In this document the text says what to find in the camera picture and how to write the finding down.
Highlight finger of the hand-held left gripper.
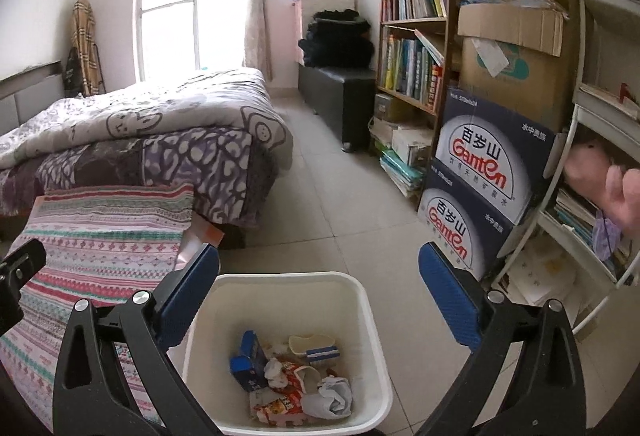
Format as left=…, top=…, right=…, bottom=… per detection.
left=0, top=239, right=47, bottom=291

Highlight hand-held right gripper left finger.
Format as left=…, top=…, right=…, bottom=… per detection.
left=52, top=243, right=221, bottom=436

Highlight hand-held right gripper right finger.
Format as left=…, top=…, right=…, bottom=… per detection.
left=415, top=242, right=587, bottom=436

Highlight blue cardboard box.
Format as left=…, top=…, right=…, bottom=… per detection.
left=230, top=330, right=268, bottom=392

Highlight white plastic bin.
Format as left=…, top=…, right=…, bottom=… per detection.
left=182, top=271, right=393, bottom=434

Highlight white tissue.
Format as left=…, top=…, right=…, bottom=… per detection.
left=263, top=356, right=286, bottom=389

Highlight crushed red paper cup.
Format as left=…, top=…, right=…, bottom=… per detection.
left=252, top=358, right=323, bottom=424

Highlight grey paper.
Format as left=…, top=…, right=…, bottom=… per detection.
left=302, top=376, right=353, bottom=419

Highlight striped patterned tablecloth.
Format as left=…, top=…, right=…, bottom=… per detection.
left=0, top=183, right=223, bottom=432

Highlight blue printed water carton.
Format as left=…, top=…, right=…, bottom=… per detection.
left=416, top=171, right=518, bottom=282
left=431, top=86, right=565, bottom=224

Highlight pile of loose papers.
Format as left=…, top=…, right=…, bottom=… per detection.
left=492, top=236, right=583, bottom=307

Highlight stack of floor books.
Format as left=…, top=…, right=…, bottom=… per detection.
left=369, top=94, right=436, bottom=204

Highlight bed with purple patterned sheet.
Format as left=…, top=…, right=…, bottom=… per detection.
left=0, top=61, right=296, bottom=229

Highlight row of rack books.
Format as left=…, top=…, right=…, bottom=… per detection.
left=552, top=189, right=628, bottom=267

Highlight grey padded headboard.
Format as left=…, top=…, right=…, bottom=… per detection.
left=0, top=61, right=66, bottom=137

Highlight white cartoon print quilt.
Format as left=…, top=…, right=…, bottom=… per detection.
left=0, top=68, right=293, bottom=169

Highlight pink plush toy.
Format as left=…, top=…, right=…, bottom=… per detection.
left=564, top=139, right=640, bottom=237

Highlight black bag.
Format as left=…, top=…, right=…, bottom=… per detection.
left=62, top=49, right=86, bottom=97

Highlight black storage bench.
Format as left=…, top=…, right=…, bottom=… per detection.
left=297, top=64, right=377, bottom=152

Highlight brown cardboard box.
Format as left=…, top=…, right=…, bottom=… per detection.
left=452, top=4, right=576, bottom=132

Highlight plaid coat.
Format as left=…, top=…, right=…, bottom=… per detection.
left=70, top=0, right=103, bottom=97

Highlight rows of shelf books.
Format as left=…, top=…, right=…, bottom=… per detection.
left=382, top=0, right=451, bottom=112

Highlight wooden bookshelf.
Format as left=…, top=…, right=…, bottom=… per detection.
left=375, top=0, right=463, bottom=117

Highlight pile of dark clothes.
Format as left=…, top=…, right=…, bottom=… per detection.
left=298, top=9, right=376, bottom=70

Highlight pink board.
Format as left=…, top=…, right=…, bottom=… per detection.
left=292, top=1, right=307, bottom=67

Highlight white metal rack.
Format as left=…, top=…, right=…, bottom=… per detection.
left=537, top=0, right=640, bottom=337

